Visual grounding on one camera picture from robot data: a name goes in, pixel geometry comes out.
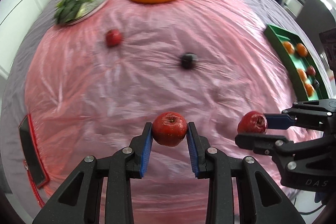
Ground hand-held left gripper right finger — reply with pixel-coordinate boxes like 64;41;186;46
187;122;302;224

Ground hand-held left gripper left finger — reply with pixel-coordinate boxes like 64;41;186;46
33;122;153;224

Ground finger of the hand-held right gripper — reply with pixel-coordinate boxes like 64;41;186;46
235;133;289;156
264;99;332;130

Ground small red apple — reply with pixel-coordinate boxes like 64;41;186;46
152;112;188;147
238;111;268;134
106;29;123;47

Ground green tray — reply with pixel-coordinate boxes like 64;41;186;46
264;24;330;102

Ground person's right hand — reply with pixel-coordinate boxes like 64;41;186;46
314;188;330;205

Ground pink plastic sheet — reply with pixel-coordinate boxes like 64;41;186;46
24;0;326;224

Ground grey chair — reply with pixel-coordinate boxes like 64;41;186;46
297;0;336;33

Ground phone in red case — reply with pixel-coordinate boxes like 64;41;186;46
18;115;49;189

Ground dark leafy greens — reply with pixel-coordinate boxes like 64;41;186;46
54;0;84;25

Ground grey bed sheet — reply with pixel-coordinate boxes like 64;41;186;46
0;0;334;214

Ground red lanyard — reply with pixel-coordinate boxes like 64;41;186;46
23;158;45;209

